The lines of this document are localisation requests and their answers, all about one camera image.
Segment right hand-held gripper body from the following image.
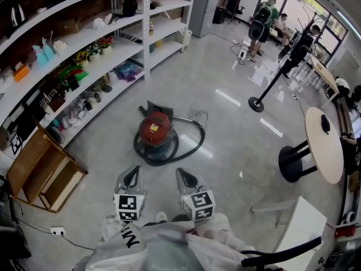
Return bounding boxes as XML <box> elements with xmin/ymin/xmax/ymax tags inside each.
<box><xmin>180</xmin><ymin>190</ymin><xmax>217</xmax><ymax>223</ymax></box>

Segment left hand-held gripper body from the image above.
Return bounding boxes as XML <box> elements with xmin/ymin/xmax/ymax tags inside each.
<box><xmin>113</xmin><ymin>189</ymin><xmax>147</xmax><ymax>222</ymax></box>

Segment red vacuum cleaner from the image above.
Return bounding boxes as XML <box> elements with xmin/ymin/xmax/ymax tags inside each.
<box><xmin>134</xmin><ymin>110</ymin><xmax>180</xmax><ymax>164</ymax></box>

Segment person's right forearm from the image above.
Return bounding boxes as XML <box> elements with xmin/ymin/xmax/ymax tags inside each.
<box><xmin>186</xmin><ymin>212</ymin><xmax>255</xmax><ymax>254</ymax></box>

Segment person's left forearm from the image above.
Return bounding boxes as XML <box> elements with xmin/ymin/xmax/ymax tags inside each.
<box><xmin>100</xmin><ymin>215</ymin><xmax>149</xmax><ymax>253</ymax></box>

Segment vacuum wand with grey nozzle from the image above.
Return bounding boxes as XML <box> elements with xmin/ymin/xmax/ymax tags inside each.
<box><xmin>138</xmin><ymin>100</ymin><xmax>205</xmax><ymax>128</ymax></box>

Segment person's black trousers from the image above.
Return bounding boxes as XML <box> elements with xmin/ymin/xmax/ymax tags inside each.
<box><xmin>143</xmin><ymin>213</ymin><xmax>196</xmax><ymax>228</ymax></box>

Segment person's torso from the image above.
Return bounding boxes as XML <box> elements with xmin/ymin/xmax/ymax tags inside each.
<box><xmin>77</xmin><ymin>221</ymin><xmax>263</xmax><ymax>271</ymax></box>

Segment open wooden cabinet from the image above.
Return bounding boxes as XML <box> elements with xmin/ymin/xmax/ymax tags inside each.
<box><xmin>6</xmin><ymin>117</ymin><xmax>89</xmax><ymax>215</ymax></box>

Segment black curved chair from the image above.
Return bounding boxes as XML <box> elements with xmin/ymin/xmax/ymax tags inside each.
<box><xmin>240</xmin><ymin>235</ymin><xmax>323</xmax><ymax>269</ymax></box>

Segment black coat rack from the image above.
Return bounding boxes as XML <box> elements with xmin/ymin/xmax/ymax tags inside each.
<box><xmin>248</xmin><ymin>6</ymin><xmax>324</xmax><ymax>113</ymax></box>

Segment white jug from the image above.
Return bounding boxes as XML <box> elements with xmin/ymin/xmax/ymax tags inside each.
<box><xmin>107</xmin><ymin>69</ymin><xmax>120</xmax><ymax>86</ymax></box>

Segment white table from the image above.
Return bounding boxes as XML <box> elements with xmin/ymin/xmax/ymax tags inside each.
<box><xmin>250</xmin><ymin>195</ymin><xmax>329</xmax><ymax>269</ymax></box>

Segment purple bag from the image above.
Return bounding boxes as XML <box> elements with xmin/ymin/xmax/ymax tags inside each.
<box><xmin>115</xmin><ymin>61</ymin><xmax>143</xmax><ymax>83</ymax></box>

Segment printed pattern card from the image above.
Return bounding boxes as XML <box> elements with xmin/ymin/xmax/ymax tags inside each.
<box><xmin>10</xmin><ymin>134</ymin><xmax>23</xmax><ymax>154</ymax></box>

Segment green toy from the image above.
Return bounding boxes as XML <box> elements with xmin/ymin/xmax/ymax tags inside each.
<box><xmin>57</xmin><ymin>64</ymin><xmax>89</xmax><ymax>89</ymax></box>

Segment yellow flower pot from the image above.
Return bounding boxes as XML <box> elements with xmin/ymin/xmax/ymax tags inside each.
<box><xmin>73</xmin><ymin>50</ymin><xmax>91</xmax><ymax>68</ymax></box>

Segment round wooden table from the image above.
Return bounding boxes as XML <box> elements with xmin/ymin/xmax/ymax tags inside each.
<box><xmin>278</xmin><ymin>106</ymin><xmax>345</xmax><ymax>185</ymax></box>

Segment white flower pot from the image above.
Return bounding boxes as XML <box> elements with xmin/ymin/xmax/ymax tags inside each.
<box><xmin>85</xmin><ymin>44</ymin><xmax>102</xmax><ymax>62</ymax></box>

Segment red flower pot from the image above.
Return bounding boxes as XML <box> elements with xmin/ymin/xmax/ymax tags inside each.
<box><xmin>96</xmin><ymin>36</ymin><xmax>115</xmax><ymax>55</ymax></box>

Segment black pouch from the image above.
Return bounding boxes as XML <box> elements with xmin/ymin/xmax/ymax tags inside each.
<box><xmin>320</xmin><ymin>113</ymin><xmax>332</xmax><ymax>136</ymax></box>

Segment wide white shelf rack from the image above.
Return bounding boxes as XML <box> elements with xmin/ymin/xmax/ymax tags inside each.
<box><xmin>0</xmin><ymin>0</ymin><xmax>151</xmax><ymax>163</ymax></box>

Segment white pouch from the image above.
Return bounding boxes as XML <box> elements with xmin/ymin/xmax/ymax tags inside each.
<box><xmin>52</xmin><ymin>39</ymin><xmax>71</xmax><ymax>56</ymax></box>

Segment orange box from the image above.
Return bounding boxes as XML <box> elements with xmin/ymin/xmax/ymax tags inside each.
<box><xmin>13</xmin><ymin>63</ymin><xmax>30</xmax><ymax>82</ymax></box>

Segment teal spray bottle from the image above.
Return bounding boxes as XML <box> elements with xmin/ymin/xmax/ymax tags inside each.
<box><xmin>32</xmin><ymin>44</ymin><xmax>46</xmax><ymax>68</ymax></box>
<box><xmin>42</xmin><ymin>37</ymin><xmax>56</xmax><ymax>62</ymax></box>

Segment red box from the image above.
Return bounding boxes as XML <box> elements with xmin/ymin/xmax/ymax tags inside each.
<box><xmin>334</xmin><ymin>224</ymin><xmax>358</xmax><ymax>238</ymax></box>

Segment narrow white shelf rack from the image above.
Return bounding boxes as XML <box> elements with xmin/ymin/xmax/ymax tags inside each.
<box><xmin>112</xmin><ymin>0</ymin><xmax>197</xmax><ymax>81</ymax></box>

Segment cardboard box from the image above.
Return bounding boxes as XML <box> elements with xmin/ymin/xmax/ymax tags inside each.
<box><xmin>54</xmin><ymin>18</ymin><xmax>83</xmax><ymax>37</ymax></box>

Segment rectangular wooden table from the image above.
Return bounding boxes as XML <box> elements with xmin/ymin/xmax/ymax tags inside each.
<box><xmin>308</xmin><ymin>53</ymin><xmax>341</xmax><ymax>108</ymax></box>

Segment black box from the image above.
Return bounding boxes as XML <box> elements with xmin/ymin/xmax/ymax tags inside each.
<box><xmin>212</xmin><ymin>6</ymin><xmax>227</xmax><ymax>25</ymax></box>

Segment black pot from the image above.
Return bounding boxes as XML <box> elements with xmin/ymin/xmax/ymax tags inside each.
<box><xmin>122</xmin><ymin>0</ymin><xmax>139</xmax><ymax>18</ymax></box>

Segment silver refrigerator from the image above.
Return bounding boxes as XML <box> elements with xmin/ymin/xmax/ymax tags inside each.
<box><xmin>188</xmin><ymin>0</ymin><xmax>222</xmax><ymax>38</ymax></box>

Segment black office chair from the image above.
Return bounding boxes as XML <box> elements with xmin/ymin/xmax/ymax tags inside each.
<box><xmin>226</xmin><ymin>0</ymin><xmax>246</xmax><ymax>24</ymax></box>

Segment steel kettle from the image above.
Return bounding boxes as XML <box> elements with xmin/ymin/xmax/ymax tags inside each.
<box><xmin>9</xmin><ymin>2</ymin><xmax>28</xmax><ymax>28</ymax></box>

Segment black vacuum hose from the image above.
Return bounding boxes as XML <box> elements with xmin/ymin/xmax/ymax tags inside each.
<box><xmin>133</xmin><ymin>122</ymin><xmax>206</xmax><ymax>167</ymax></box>

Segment grey power cable coil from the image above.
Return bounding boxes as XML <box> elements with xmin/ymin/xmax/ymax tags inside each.
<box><xmin>187</xmin><ymin>103</ymin><xmax>210</xmax><ymax>124</ymax></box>

